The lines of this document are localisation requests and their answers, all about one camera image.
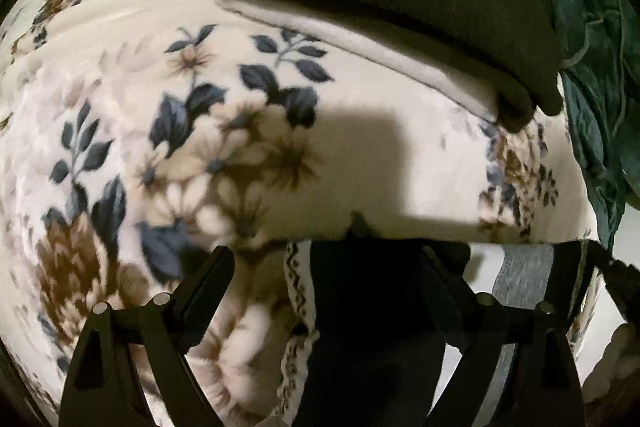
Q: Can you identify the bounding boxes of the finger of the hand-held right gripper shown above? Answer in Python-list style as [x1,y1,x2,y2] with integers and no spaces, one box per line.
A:
[587,241,640,327]

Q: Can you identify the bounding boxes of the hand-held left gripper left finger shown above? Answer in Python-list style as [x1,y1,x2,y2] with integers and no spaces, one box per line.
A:
[59,245,236,427]

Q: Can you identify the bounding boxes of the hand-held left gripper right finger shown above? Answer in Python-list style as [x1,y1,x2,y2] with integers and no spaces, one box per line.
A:
[422,244,587,427]

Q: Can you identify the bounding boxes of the black grey striped sweater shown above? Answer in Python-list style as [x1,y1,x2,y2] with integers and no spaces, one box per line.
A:
[274,213,601,427]

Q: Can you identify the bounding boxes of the teal plush blanket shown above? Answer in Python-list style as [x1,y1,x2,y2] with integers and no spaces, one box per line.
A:
[490,0,640,253]

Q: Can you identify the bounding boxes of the floral bedspread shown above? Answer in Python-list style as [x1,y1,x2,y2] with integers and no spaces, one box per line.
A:
[0,0,640,427]

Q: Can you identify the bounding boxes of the white folded garment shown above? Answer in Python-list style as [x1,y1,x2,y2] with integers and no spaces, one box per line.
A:
[215,0,506,124]

